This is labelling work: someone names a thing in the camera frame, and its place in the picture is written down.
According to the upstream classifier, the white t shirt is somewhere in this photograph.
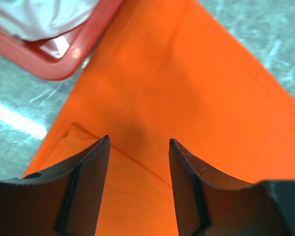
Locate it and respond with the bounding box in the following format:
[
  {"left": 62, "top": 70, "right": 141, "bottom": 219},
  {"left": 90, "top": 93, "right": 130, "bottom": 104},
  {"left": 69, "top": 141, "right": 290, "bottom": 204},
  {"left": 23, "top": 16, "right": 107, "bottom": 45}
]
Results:
[{"left": 0, "top": 0, "right": 99, "bottom": 41}]

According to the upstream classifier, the orange t shirt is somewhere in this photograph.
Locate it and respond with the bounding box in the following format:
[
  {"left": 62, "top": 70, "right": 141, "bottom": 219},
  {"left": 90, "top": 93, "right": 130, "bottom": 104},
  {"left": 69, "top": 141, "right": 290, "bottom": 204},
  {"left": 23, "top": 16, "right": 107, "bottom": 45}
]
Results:
[{"left": 26, "top": 0, "right": 295, "bottom": 236}]

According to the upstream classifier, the red plastic bin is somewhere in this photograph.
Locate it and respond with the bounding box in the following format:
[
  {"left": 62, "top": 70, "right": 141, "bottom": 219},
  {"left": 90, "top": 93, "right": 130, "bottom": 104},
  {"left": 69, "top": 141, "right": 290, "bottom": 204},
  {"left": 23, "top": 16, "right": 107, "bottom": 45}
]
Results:
[{"left": 0, "top": 0, "right": 123, "bottom": 81}]

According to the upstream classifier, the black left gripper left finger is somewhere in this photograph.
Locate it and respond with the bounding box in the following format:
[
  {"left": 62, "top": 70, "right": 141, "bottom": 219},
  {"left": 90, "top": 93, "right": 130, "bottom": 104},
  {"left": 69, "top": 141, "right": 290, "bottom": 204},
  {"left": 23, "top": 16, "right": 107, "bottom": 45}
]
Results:
[{"left": 0, "top": 136, "right": 110, "bottom": 236}]

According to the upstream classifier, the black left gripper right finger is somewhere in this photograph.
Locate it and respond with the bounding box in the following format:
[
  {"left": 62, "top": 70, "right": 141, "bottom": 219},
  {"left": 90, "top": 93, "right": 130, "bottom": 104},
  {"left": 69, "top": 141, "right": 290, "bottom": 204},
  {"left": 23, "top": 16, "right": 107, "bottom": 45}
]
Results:
[{"left": 169, "top": 139, "right": 295, "bottom": 236}]

